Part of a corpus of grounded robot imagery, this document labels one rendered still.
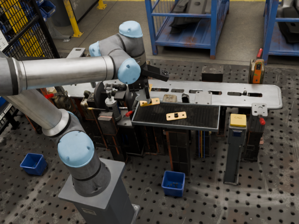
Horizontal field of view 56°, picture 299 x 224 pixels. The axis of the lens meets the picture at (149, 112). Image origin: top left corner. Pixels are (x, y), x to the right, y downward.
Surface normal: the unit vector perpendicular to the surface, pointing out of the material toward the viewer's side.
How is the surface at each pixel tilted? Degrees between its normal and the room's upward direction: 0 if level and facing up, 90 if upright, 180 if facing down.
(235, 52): 0
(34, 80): 86
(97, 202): 0
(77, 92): 0
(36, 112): 92
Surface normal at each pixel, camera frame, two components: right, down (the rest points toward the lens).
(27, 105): 0.48, 0.58
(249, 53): -0.14, -0.70
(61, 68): 0.50, -0.14
